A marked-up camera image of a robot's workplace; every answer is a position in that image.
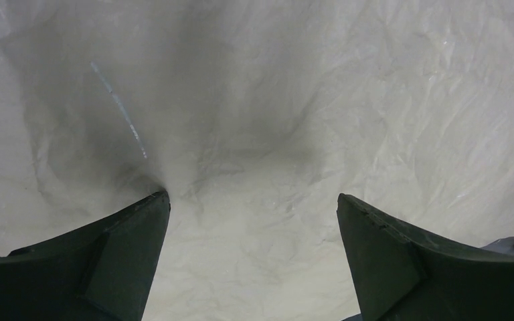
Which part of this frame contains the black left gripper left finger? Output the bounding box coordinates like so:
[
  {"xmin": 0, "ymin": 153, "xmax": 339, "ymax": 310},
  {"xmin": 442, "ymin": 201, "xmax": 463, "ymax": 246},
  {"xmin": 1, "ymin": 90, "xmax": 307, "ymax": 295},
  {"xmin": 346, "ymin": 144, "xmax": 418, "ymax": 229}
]
[{"xmin": 0, "ymin": 190, "xmax": 171, "ymax": 320}]

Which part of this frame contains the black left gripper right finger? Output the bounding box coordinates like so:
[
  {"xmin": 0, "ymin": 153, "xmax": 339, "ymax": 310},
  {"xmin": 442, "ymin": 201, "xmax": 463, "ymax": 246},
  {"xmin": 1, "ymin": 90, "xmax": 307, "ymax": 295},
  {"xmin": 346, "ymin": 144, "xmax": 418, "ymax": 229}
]
[{"xmin": 337, "ymin": 194, "xmax": 514, "ymax": 320}]

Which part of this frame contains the peach wrapping paper sheet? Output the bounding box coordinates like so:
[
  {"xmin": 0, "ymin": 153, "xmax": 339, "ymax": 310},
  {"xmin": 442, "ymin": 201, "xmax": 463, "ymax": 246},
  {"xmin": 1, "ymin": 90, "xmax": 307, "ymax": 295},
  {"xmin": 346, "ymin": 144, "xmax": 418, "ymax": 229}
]
[{"xmin": 0, "ymin": 1, "xmax": 514, "ymax": 320}]

